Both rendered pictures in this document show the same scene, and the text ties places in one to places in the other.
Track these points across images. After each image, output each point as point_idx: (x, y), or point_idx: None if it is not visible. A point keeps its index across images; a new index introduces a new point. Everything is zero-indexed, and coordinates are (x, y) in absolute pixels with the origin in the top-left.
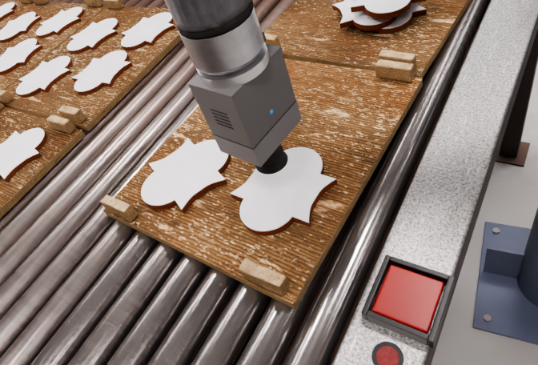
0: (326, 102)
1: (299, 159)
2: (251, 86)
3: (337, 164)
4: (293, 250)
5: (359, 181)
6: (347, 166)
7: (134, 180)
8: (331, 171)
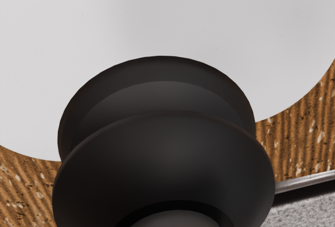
0: None
1: (284, 26)
2: None
3: (310, 110)
4: (30, 190)
5: (276, 178)
6: (312, 132)
7: None
8: (280, 112)
